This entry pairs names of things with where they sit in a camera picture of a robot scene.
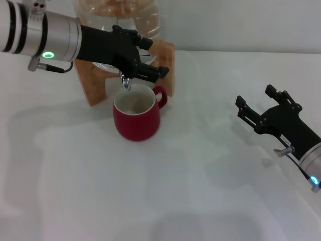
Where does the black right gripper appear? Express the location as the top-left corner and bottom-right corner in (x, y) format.
(235, 84), (321, 160)

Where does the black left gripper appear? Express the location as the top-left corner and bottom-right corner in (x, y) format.
(75, 24), (171, 84)

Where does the chrome faucet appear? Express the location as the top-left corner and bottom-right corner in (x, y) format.
(120, 51), (152, 91)

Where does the red cup white inside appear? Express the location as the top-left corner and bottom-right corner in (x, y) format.
(112, 83), (169, 142)

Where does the glass water dispenser jar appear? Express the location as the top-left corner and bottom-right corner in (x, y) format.
(71, 0), (162, 73)

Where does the wooden dispenser stand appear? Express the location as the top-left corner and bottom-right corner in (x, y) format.
(73, 40), (176, 107)

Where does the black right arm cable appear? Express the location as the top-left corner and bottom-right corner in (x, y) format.
(273, 146), (314, 181)

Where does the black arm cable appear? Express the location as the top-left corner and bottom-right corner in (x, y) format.
(273, 146), (314, 181)
(27, 56), (75, 74)

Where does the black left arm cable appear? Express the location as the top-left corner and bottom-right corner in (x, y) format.
(27, 56), (75, 74)

